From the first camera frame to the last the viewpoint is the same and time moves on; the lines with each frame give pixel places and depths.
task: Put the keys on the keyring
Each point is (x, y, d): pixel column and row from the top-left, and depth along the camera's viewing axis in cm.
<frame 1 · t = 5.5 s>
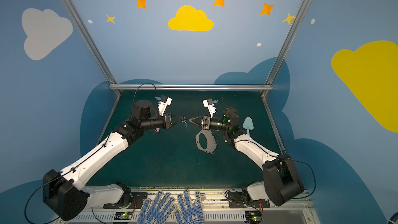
left hand: (182, 119, 71), fingers closed
right hand: (191, 120, 72), fingers open
light blue trowel: (251, 125, 103), point 3 cm above the table
metal key holder plate: (210, 139, 100), on the table

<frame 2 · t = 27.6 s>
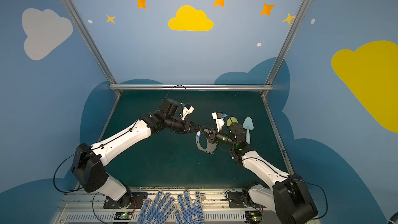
left hand: (199, 130, 74), fingers closed
right hand: (200, 127, 75), fingers closed
the named things where they were.

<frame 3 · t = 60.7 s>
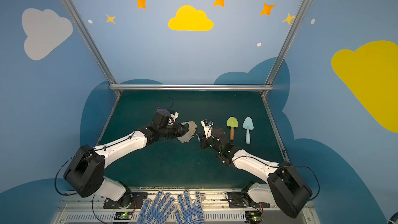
left hand: (189, 130, 83), fingers open
right hand: (199, 132, 84), fingers closed
metal key holder plate: (187, 137, 87), point 11 cm above the table
the other named things where they were.

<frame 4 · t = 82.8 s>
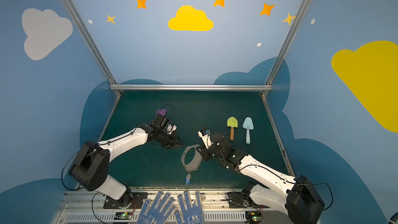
left hand: (184, 144, 83), fingers open
right hand: (199, 145, 80), fingers open
metal key holder plate: (197, 159, 91), on the table
key with blue tag: (188, 180, 82), on the table
the other named things where they were.

